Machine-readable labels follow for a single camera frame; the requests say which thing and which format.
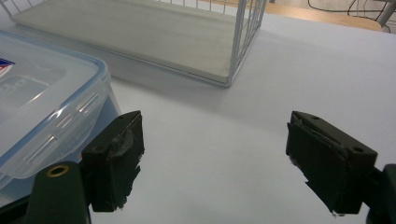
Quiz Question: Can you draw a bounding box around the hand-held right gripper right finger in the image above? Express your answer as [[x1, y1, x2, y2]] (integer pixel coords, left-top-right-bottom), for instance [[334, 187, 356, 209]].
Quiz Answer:
[[285, 110, 378, 217]]

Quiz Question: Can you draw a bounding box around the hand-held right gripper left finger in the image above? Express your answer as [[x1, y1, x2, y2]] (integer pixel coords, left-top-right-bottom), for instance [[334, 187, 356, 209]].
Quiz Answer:
[[81, 110, 146, 213]]

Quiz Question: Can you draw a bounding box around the grey metal stand leg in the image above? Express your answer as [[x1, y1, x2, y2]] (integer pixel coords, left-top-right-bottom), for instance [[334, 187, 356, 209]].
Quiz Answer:
[[375, 0, 396, 27]]

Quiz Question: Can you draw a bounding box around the black cable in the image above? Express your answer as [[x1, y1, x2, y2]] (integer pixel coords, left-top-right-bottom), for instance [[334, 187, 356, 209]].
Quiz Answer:
[[307, 0, 394, 34]]

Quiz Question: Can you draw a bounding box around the clear plastic lidded container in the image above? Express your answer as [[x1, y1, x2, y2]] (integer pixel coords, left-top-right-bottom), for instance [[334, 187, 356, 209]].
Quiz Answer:
[[0, 30, 121, 207]]

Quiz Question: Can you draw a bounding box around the white wire shelf rack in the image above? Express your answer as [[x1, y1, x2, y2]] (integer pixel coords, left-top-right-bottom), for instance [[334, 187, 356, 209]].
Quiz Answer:
[[0, 0, 269, 89]]

